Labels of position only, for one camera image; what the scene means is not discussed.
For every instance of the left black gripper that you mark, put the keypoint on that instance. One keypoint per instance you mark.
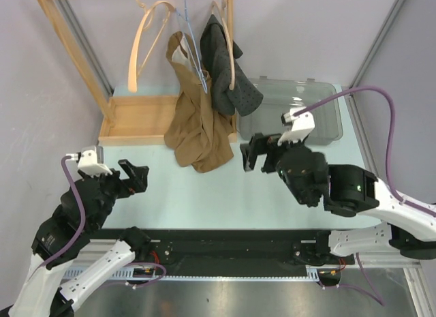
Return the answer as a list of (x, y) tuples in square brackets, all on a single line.
[(137, 180)]

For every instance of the dark grey dotted skirt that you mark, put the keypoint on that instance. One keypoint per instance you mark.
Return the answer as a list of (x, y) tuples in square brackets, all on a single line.
[(232, 92)]

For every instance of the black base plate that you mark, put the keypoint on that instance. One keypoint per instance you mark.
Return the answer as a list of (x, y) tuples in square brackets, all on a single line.
[(240, 253)]

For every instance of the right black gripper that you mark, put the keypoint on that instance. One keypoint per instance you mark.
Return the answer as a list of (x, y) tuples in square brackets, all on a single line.
[(259, 144)]

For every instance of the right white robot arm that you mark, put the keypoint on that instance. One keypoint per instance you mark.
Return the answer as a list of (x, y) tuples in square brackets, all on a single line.
[(406, 226)]

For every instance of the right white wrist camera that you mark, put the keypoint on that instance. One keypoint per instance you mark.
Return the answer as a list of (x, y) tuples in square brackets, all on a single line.
[(299, 125)]

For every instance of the wooden clothes rack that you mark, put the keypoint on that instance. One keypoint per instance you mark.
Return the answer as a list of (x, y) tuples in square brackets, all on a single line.
[(129, 118)]

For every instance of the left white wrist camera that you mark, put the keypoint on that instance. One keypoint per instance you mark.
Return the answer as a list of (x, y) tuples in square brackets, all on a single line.
[(90, 161)]

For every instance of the right aluminium frame post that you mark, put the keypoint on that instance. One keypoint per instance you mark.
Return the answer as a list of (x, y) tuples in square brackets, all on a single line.
[(383, 32)]

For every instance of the aluminium frame post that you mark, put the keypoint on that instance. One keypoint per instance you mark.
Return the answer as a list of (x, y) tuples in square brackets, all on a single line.
[(75, 27), (383, 32)]

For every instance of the left aluminium frame post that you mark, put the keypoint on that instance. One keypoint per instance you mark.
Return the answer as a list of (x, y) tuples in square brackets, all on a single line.
[(75, 27)]

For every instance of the blue wire hanger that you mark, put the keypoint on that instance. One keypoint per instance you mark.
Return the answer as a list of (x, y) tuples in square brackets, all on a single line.
[(193, 54)]

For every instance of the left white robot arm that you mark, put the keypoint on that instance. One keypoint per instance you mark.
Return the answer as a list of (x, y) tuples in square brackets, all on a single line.
[(82, 211)]

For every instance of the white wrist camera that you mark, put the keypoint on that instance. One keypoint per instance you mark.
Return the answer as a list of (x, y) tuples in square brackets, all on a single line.
[(90, 161), (299, 125)]

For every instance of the tan cloth garment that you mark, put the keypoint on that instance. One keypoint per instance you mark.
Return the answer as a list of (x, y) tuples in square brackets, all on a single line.
[(197, 134)]

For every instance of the white slotted cable duct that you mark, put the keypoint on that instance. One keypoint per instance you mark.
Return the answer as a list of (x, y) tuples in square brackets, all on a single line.
[(310, 274)]

